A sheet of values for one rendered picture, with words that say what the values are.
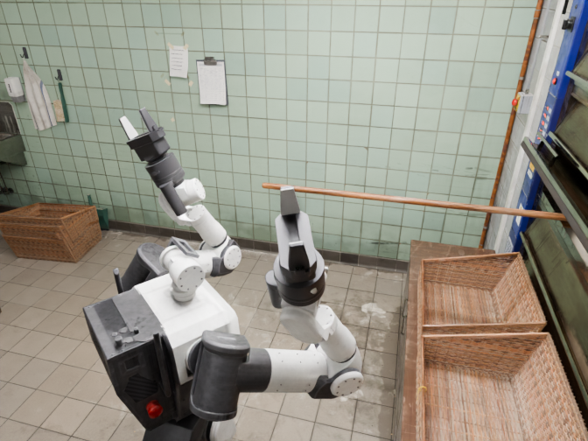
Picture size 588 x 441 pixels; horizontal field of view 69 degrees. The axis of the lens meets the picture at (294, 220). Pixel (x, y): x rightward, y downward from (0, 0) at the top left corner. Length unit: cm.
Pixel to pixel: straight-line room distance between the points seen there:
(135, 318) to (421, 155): 254
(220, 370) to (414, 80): 252
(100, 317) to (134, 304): 7
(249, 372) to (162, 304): 28
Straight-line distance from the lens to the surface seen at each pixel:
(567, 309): 193
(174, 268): 99
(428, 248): 287
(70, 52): 403
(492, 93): 314
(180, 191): 125
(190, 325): 99
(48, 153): 455
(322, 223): 353
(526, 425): 198
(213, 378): 90
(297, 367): 97
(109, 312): 108
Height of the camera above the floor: 204
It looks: 28 degrees down
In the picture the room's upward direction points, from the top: straight up
